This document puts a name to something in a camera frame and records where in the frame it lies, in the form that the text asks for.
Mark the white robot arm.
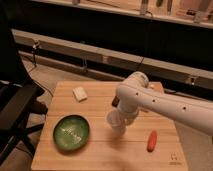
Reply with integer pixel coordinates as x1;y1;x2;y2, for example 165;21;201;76
116;72;213;135

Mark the black rectangular block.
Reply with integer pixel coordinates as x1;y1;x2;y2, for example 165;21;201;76
112;96;119;107

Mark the white sponge block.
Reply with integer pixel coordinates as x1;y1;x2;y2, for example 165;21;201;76
73;87;87;102

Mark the green round plate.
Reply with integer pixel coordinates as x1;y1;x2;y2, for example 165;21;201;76
53;115;90;152

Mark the orange carrot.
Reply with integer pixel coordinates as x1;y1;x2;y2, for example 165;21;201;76
147;131;157;152

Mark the black office chair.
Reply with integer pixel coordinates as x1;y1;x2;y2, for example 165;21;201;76
0;80;49;166

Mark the long grey wall rail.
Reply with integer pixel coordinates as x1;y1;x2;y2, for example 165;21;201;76
12;29;213;90

